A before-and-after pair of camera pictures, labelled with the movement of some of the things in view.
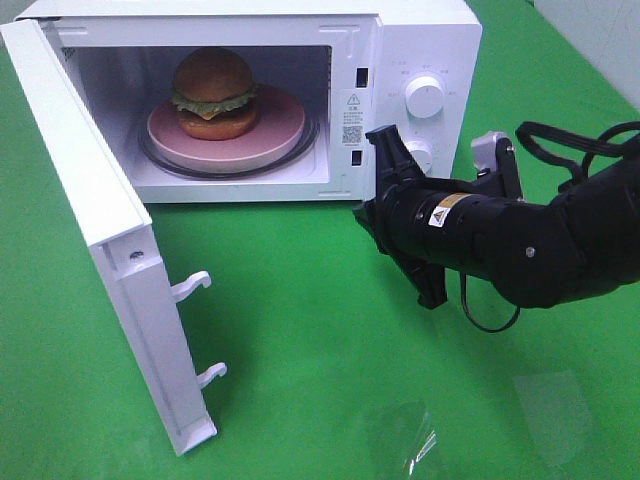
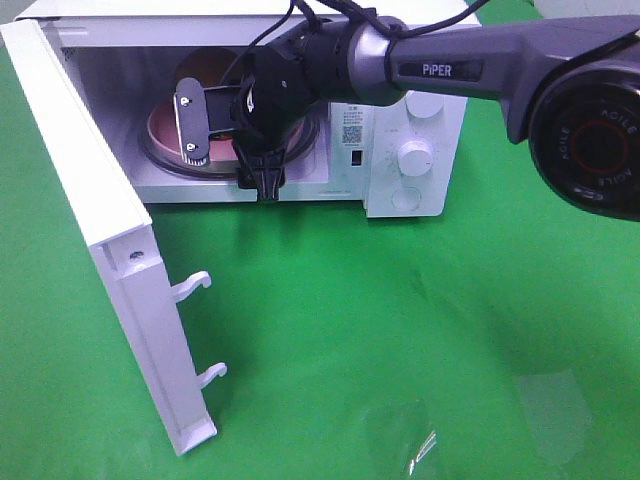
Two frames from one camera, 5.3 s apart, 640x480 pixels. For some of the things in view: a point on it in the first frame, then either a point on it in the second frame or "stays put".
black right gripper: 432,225 to 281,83
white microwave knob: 423,154 stays put
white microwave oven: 245,101 stays put
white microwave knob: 424,96 stays put
